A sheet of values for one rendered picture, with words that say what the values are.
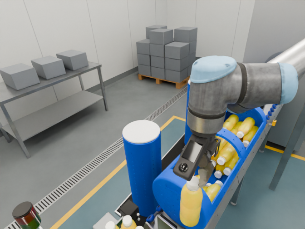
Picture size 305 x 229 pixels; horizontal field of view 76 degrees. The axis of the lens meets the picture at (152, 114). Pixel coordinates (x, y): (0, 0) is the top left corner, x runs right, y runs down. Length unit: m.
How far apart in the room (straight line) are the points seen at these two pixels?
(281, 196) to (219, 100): 2.24
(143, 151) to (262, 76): 1.05
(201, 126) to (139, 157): 1.00
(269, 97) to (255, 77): 0.06
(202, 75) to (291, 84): 0.18
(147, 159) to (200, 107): 1.03
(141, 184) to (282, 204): 1.53
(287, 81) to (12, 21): 3.64
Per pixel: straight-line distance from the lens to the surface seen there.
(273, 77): 0.47
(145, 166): 1.49
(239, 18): 5.87
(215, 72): 0.41
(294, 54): 0.69
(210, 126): 0.47
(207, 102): 0.43
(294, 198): 2.67
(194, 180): 0.64
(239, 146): 1.13
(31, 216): 0.90
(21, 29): 3.82
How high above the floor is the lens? 1.89
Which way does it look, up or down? 32 degrees down
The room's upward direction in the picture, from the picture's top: 3 degrees counter-clockwise
